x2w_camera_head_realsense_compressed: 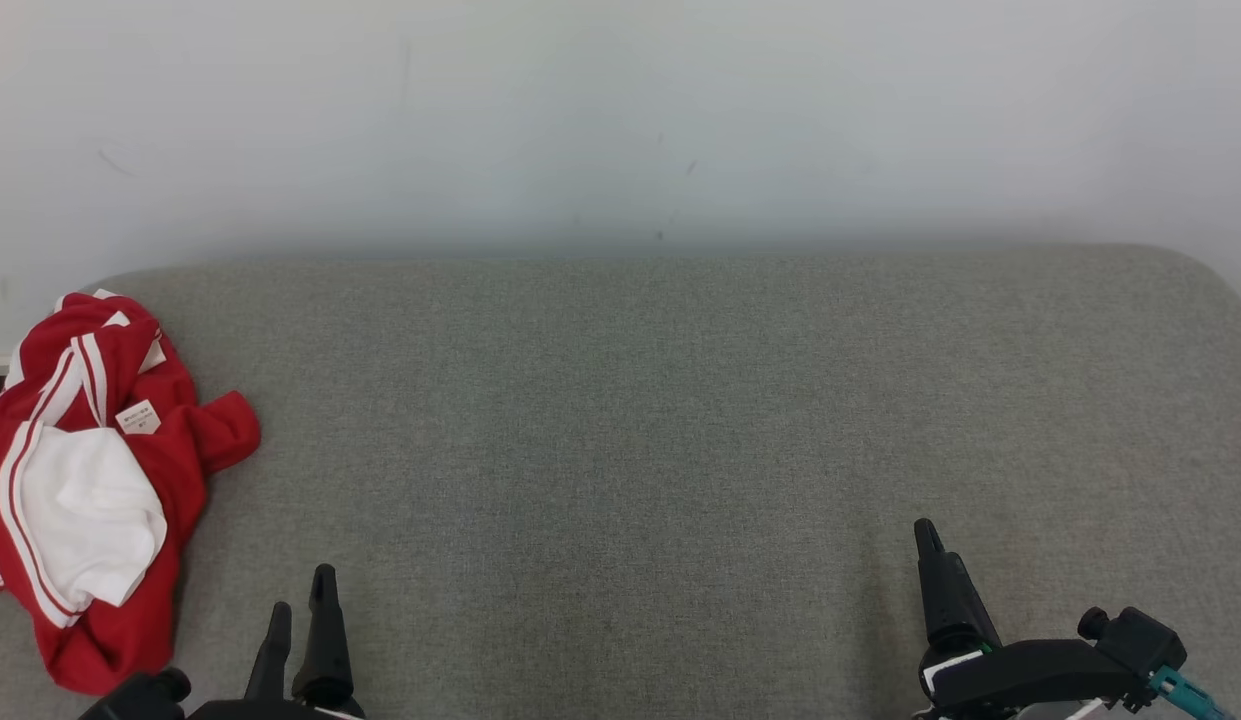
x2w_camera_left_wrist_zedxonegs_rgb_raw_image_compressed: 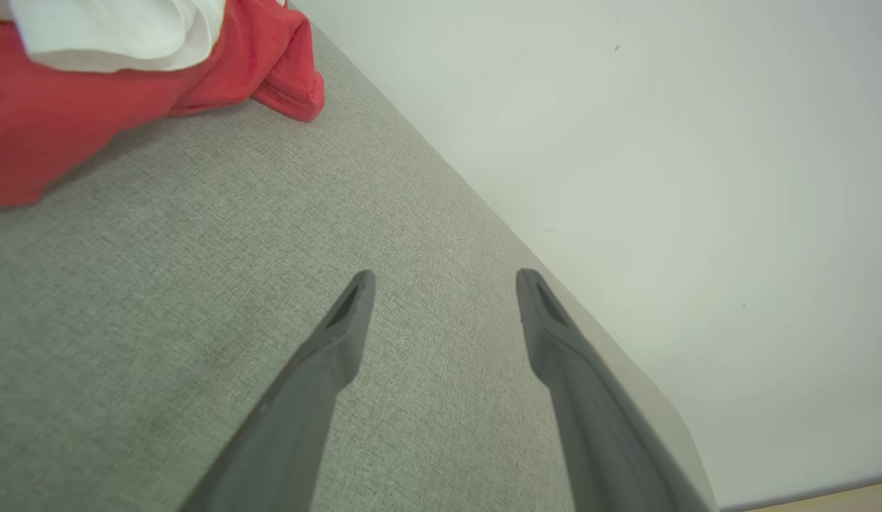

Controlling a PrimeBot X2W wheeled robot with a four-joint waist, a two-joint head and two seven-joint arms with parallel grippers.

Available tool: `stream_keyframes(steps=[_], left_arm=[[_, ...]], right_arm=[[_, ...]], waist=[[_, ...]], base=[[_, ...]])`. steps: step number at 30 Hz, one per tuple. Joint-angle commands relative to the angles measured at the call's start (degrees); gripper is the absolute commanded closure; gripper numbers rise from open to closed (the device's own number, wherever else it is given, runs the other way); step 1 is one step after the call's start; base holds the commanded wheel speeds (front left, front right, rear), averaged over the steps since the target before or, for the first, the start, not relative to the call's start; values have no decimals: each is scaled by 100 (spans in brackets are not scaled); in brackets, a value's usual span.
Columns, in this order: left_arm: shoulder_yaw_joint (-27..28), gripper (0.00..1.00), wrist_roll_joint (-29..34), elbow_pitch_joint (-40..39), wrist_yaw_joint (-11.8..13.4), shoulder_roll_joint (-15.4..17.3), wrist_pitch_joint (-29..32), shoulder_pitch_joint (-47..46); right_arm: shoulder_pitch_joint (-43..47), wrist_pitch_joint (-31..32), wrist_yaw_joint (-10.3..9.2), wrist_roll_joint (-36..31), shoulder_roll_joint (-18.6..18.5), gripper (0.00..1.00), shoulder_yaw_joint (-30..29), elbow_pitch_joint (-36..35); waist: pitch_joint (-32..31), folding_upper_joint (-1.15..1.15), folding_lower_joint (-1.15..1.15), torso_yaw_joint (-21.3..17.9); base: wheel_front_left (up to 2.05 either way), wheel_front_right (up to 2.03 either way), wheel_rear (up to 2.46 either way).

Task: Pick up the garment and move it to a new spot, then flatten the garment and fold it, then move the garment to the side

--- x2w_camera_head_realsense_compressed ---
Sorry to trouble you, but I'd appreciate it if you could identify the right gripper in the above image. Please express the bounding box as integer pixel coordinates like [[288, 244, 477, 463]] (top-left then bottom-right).
[[913, 518, 1151, 720]]

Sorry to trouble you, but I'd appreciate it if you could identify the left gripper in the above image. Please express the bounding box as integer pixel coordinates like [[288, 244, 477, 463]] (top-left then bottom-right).
[[185, 564, 367, 720]]

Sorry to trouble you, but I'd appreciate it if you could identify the red white basketball jersey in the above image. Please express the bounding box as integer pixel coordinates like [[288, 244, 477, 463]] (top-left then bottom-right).
[[0, 289, 262, 641]]

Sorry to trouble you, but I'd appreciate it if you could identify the right camera teal plug cable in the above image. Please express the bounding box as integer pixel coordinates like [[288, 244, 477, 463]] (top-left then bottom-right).
[[1148, 665, 1233, 720]]

